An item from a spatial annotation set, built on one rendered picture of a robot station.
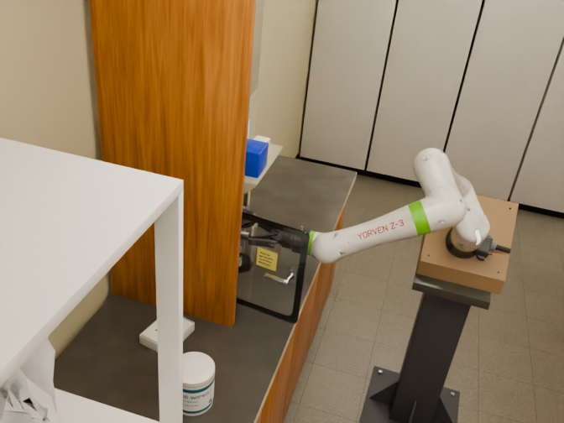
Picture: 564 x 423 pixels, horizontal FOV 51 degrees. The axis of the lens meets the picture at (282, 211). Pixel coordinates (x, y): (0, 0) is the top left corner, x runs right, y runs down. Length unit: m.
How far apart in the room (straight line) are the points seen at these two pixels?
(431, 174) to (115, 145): 1.05
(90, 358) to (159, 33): 1.09
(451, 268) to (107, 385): 1.44
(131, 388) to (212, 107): 0.93
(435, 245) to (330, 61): 2.72
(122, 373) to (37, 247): 1.28
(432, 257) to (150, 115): 1.35
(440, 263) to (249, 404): 1.07
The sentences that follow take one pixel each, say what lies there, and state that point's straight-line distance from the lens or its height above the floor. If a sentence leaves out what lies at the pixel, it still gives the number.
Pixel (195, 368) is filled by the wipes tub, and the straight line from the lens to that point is 1.85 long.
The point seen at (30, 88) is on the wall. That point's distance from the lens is 1.73.
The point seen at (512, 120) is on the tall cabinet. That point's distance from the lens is 5.05.
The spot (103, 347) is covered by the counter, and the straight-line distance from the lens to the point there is 2.16.
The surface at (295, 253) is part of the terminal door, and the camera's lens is 1.97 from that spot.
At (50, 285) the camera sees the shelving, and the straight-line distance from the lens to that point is 0.76.
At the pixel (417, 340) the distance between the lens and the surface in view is 2.84.
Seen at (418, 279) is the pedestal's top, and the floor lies 0.94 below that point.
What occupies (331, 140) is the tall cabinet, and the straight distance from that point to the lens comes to 5.23.
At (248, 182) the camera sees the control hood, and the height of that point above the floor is 1.51.
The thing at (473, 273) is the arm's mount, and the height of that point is 1.02.
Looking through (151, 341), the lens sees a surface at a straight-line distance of 2.10.
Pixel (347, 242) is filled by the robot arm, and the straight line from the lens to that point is 2.00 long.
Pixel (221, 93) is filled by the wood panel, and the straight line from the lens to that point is 1.74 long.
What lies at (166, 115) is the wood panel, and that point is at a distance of 1.85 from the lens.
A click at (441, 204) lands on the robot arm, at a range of 1.99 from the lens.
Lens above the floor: 2.45
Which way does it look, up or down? 32 degrees down
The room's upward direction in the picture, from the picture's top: 6 degrees clockwise
